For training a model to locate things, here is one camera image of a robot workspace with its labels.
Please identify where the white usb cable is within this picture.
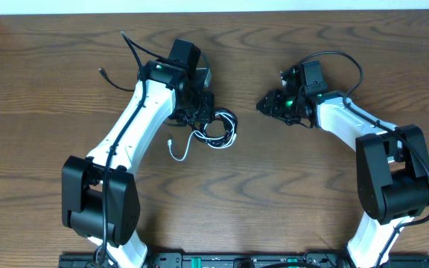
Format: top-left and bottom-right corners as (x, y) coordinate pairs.
(167, 110), (238, 162)

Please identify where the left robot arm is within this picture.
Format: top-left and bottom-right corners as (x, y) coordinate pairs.
(62, 61), (215, 267)

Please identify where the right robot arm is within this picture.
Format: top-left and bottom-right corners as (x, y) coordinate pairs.
(256, 61), (429, 267)

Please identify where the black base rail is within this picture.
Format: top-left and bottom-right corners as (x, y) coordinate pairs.
(57, 251), (429, 268)

